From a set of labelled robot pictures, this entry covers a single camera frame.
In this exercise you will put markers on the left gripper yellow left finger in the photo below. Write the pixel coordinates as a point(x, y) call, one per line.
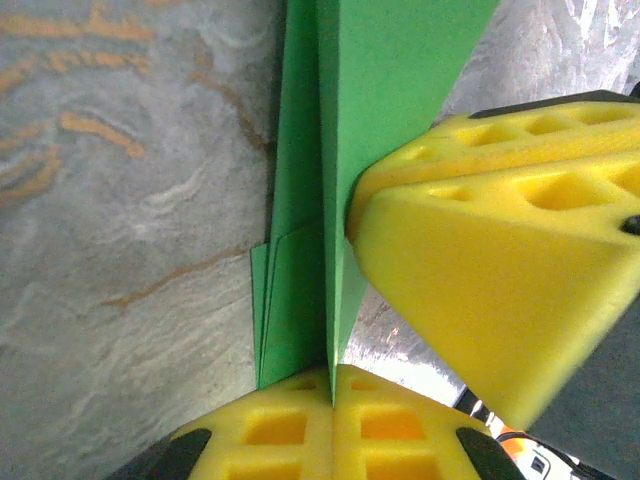
point(270, 430)

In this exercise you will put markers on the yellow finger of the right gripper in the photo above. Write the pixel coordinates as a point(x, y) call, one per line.
point(500, 300)
point(500, 145)

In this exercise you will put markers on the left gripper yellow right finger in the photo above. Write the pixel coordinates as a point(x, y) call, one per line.
point(400, 430)

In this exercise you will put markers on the green paper sheet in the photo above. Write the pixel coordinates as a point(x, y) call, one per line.
point(380, 100)

